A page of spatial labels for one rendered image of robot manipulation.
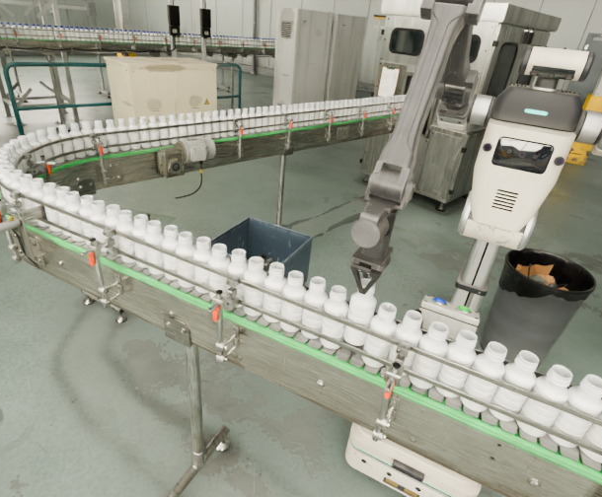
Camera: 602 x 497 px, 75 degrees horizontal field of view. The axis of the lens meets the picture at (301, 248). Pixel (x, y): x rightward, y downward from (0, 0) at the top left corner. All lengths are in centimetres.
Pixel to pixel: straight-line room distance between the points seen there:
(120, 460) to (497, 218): 178
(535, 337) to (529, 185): 140
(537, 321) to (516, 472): 154
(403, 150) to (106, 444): 181
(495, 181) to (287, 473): 144
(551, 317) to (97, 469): 231
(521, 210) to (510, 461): 71
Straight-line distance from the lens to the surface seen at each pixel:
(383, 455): 182
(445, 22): 88
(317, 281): 97
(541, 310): 248
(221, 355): 113
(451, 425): 101
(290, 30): 689
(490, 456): 105
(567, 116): 139
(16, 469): 220
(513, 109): 138
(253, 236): 176
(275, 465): 198
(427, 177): 465
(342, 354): 101
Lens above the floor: 170
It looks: 30 degrees down
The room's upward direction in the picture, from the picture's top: 6 degrees clockwise
